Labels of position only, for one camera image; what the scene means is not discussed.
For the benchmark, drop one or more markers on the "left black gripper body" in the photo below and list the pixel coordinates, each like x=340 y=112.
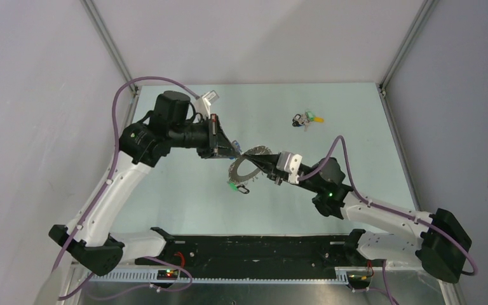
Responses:
x=202 y=135

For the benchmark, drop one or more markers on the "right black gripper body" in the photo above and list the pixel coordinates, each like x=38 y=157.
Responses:
x=277 y=176

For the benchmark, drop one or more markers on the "large silver keyring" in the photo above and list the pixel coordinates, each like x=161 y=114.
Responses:
x=241 y=170

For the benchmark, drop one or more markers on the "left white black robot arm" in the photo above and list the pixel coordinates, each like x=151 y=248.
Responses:
x=87 y=237

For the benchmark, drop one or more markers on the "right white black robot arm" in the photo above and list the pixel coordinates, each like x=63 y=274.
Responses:
x=435 y=241

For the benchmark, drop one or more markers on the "bunch of coloured keys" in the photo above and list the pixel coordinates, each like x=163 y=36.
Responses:
x=303 y=120

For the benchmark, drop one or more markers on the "white tagged key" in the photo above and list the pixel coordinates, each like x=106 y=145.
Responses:
x=242 y=189

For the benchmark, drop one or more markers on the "right small circuit board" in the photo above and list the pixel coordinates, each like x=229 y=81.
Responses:
x=356 y=277

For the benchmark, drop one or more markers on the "small circuit board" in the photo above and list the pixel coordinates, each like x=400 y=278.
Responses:
x=356 y=277
x=168 y=274

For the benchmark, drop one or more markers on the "left small circuit board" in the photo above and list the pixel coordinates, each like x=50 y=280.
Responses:
x=168 y=274

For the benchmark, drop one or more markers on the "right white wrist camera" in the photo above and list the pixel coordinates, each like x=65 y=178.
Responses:
x=289 y=162

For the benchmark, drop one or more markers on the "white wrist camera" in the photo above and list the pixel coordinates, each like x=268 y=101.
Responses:
x=289 y=162
x=204 y=102

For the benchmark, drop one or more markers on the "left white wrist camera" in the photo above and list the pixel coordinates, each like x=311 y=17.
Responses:
x=204 y=102

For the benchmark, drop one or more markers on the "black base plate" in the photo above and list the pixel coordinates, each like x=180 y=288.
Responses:
x=262 y=256

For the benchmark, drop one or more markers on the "grey slotted cable duct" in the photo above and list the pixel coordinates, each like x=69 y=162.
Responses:
x=149 y=276

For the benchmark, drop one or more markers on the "left aluminium frame post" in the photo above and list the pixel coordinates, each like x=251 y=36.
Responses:
x=105 y=36

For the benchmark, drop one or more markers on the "aluminium frame post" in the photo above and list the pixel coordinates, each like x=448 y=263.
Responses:
x=105 y=36
x=422 y=16

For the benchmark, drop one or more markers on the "right aluminium frame post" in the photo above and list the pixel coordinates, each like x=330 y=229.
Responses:
x=422 y=16

